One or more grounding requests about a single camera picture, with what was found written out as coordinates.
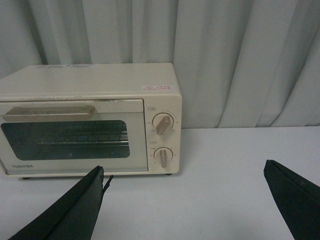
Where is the red white warning sticker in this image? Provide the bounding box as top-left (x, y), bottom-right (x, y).
top-left (141, 84), bottom-right (175, 91)

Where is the lower beige timer knob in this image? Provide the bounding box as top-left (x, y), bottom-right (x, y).
top-left (153, 147), bottom-right (173, 168)

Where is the cream glass oven door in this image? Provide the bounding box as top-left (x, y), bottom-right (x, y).
top-left (0, 99), bottom-right (148, 175)

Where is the cream Toshiba toaster oven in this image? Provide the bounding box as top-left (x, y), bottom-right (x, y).
top-left (0, 63), bottom-right (183, 178)

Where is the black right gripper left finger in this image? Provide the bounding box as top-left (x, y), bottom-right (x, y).
top-left (10, 166), bottom-right (114, 240)

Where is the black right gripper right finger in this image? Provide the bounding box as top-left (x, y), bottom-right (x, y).
top-left (263, 159), bottom-right (320, 240)

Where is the white pleated curtain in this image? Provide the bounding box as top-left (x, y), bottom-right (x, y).
top-left (0, 0), bottom-right (320, 128)

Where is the upper beige temperature knob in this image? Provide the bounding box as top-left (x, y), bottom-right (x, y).
top-left (152, 113), bottom-right (174, 136)

